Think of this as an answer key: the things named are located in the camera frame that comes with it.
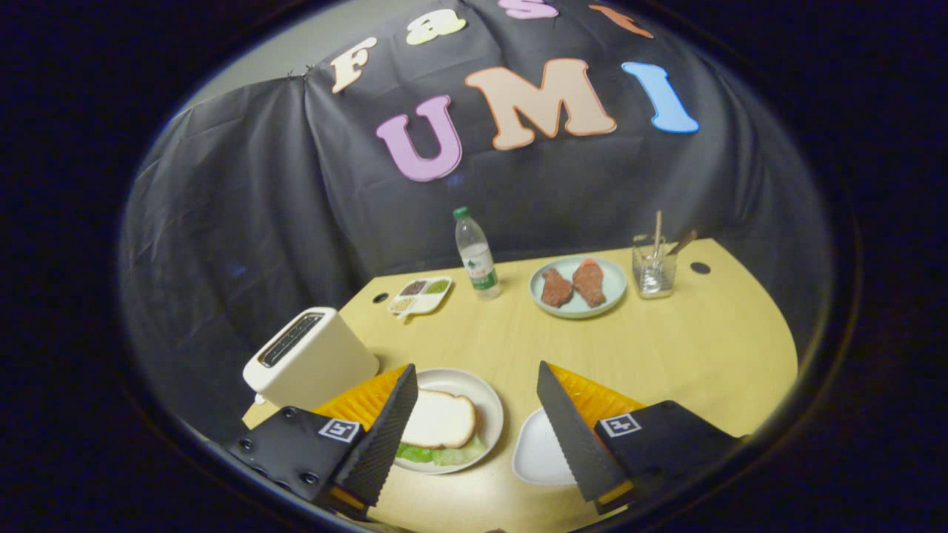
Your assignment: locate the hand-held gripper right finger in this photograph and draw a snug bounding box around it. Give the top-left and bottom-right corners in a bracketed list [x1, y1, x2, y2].
[536, 361, 741, 516]

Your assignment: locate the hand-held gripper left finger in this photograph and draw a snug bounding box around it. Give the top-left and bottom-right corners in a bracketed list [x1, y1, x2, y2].
[224, 363, 420, 519]

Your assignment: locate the plain bread slice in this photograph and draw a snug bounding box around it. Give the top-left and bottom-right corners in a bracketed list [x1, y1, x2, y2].
[400, 390, 478, 449]

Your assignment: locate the green lettuce leaf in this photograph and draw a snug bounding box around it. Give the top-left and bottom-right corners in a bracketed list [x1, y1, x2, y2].
[395, 435, 490, 467]

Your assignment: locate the small white rounded plate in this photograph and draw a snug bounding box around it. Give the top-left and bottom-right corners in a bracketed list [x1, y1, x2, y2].
[512, 407, 593, 487]

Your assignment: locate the large beige round plate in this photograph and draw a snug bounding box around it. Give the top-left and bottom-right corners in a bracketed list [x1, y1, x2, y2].
[393, 368, 505, 475]

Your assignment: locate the cream white toaster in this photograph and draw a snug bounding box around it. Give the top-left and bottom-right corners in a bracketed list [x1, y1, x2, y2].
[242, 306, 381, 412]

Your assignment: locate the white divided bean dish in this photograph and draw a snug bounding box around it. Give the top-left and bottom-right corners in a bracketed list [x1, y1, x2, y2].
[388, 276, 453, 321]

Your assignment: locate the brown meat piece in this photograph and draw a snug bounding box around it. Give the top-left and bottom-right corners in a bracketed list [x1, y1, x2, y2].
[540, 267, 575, 308]

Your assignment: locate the brown meat piece reddish edge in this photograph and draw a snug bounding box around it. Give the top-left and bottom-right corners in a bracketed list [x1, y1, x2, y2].
[572, 258, 607, 308]

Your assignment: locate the pale green round plate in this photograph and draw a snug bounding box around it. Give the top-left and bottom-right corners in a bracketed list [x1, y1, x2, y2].
[529, 255, 628, 320]

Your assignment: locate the clear plastic water bottle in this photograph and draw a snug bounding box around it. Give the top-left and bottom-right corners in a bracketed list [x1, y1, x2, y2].
[453, 207, 502, 300]

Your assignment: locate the black backdrop cloth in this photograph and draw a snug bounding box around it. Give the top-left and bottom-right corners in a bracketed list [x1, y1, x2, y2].
[118, 0, 834, 445]

